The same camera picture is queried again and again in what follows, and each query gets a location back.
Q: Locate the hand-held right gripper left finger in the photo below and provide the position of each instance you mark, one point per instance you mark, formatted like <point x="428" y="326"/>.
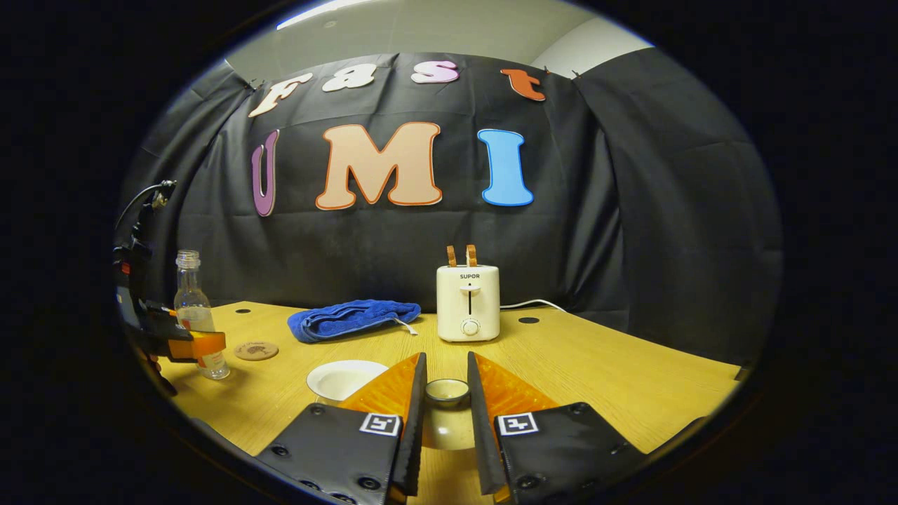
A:
<point x="344" y="449"/>

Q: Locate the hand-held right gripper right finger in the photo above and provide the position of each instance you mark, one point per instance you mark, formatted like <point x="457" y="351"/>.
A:
<point x="561" y="449"/>

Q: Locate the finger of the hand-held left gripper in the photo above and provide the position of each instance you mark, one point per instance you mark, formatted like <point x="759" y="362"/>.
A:
<point x="172" y="310"/>
<point x="203" y="345"/>

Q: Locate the clear glass water bottle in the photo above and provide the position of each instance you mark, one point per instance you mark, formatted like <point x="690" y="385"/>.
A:
<point x="191" y="301"/>

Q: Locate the round cork coaster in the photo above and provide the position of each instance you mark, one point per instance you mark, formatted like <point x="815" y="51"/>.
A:
<point x="256" y="351"/>

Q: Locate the white ceramic teacup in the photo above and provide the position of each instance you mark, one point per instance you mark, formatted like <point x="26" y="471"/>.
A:
<point x="340" y="379"/>

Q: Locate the white ceramic teacup lid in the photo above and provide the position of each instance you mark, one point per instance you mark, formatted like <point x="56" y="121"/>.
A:
<point x="447" y="428"/>

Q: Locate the blue folded towel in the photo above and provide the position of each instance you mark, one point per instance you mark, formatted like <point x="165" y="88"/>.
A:
<point x="351" y="319"/>

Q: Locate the cream white toaster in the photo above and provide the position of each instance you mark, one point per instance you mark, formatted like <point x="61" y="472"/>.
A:
<point x="456" y="301"/>

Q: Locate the small black block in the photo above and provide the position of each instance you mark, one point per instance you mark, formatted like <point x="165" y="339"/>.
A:
<point x="741" y="373"/>

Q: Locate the brown toast slice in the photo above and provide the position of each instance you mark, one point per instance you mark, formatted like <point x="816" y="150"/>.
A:
<point x="452" y="257"/>
<point x="471" y="256"/>

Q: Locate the black backdrop cloth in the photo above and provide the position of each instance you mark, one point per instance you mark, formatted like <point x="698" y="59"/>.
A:
<point x="393" y="238"/>

